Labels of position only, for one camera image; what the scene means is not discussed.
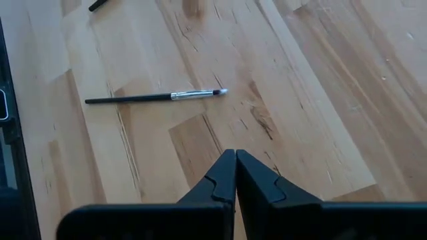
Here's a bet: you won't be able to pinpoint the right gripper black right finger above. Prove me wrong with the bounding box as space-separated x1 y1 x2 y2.
236 149 427 240

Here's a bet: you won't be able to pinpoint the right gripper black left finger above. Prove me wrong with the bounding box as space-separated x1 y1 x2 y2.
56 149 237 240

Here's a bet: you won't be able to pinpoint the black white-tipped makeup brush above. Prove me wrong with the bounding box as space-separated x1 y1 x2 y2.
84 87 229 105

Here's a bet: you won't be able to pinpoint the thin black makeup brush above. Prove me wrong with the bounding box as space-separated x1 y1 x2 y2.
88 0 109 13

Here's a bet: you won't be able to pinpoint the black aluminium rig frame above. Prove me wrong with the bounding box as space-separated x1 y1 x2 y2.
0 19 41 240

